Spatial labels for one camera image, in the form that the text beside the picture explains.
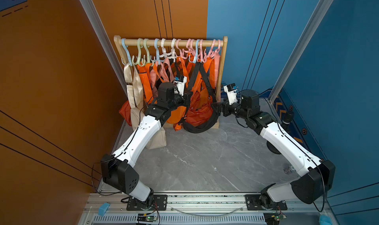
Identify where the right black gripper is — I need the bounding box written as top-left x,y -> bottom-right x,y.
211,96 -> 251,121

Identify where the bright orange sling bag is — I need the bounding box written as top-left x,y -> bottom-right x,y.
137,63 -> 186,130

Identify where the dark orange sling bag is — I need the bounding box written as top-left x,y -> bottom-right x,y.
173,57 -> 216,131

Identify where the black sling bag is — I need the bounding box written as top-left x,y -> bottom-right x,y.
179,62 -> 218,133

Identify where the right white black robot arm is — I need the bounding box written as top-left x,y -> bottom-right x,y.
212,90 -> 336,210

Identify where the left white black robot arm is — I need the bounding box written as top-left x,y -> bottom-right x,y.
100,81 -> 191,207

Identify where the pink sling bag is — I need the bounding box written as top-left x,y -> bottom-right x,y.
150,58 -> 175,98

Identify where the beige sling bag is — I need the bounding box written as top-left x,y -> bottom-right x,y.
123,61 -> 168,151

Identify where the green plastic hook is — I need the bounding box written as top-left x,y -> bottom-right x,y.
131,38 -> 145,66

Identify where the blue plastic hook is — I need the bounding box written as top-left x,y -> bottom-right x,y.
121,38 -> 133,65

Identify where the black microphone stand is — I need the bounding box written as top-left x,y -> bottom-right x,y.
265,110 -> 295,155

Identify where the wooden hanging rack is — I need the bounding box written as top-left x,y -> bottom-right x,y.
114,36 -> 228,129

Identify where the small round clear cap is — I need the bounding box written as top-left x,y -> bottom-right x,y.
283,164 -> 296,175

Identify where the green circuit board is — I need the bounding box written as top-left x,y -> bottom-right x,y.
136,213 -> 159,224

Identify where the blue foam block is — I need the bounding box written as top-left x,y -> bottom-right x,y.
98,202 -> 110,217

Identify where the teal cloth corner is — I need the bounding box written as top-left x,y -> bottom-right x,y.
319,215 -> 333,225

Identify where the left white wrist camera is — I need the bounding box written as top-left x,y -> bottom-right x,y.
174,74 -> 187,96

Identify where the light pink strap bag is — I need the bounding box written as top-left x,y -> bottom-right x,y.
210,53 -> 221,89

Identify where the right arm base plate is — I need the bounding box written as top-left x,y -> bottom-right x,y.
244,194 -> 288,211

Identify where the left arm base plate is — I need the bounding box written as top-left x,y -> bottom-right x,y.
126,194 -> 168,211

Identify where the aluminium rail frame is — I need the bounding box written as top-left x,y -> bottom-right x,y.
78,191 -> 338,225

